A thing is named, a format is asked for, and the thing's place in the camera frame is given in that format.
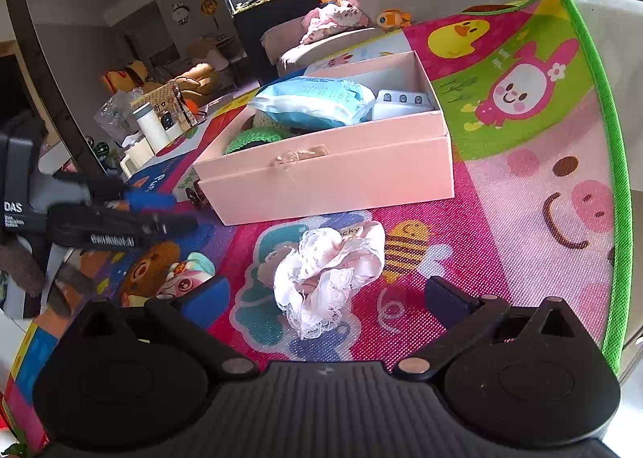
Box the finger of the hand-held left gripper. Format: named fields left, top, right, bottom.
left=46, top=204, right=199, bottom=252
left=53, top=170, right=174, bottom=212

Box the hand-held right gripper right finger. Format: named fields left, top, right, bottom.
left=393, top=275, right=580, bottom=380

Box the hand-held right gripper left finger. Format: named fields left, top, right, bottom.
left=82, top=276, right=258, bottom=380

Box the crochet doll with red hat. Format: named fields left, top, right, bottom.
left=224, top=111, right=302, bottom=154

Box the white lace cloth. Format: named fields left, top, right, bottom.
left=272, top=221, right=387, bottom=339

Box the pink cardboard box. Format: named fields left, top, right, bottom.
left=192, top=50, right=455, bottom=226

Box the blue wet wipes packet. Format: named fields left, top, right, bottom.
left=247, top=76, right=377, bottom=126

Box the person's left hand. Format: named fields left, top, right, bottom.
left=0, top=243, right=85, bottom=317

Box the dark toy car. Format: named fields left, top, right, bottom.
left=178, top=177, right=209, bottom=210

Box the white mug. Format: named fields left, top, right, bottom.
left=119, top=139, right=154, bottom=180

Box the white tumbler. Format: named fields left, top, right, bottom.
left=135, top=103, right=170, bottom=154

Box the clear plastic bag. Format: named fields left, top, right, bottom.
left=95, top=90, right=144, bottom=137

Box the woven basket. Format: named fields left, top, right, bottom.
left=131, top=81, right=199, bottom=137

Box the yellow dog plush toy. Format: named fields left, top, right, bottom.
left=100, top=61, right=152, bottom=94

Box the brown plush toy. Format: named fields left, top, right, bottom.
left=178, top=63, right=222, bottom=97

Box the colourful cartoon play mat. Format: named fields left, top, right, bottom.
left=2, top=0, right=634, bottom=444

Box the beige dining chair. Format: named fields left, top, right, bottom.
left=188, top=37, right=232, bottom=68

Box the black aquarium cabinet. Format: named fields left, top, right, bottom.
left=232, top=0, right=322, bottom=87

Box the pink clothes pile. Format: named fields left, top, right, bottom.
left=300, top=4, right=370, bottom=44

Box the orange fish plush toy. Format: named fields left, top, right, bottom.
left=376, top=8, right=414, bottom=31

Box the white upholstered seat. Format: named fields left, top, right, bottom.
left=573, top=0, right=643, bottom=147

